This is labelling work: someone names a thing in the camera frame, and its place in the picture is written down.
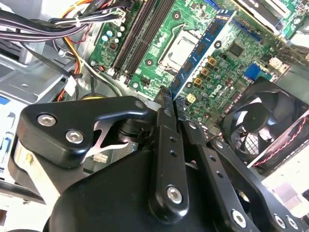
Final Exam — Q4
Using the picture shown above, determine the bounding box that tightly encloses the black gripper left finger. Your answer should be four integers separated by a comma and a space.
19, 86, 191, 219

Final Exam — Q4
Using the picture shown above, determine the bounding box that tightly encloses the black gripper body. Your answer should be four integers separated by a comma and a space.
42, 142, 242, 232

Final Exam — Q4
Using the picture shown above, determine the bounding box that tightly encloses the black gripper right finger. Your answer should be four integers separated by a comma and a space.
175, 96, 306, 232

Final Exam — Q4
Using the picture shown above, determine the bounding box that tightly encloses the blue RAM stick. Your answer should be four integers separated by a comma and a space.
168, 9, 238, 98

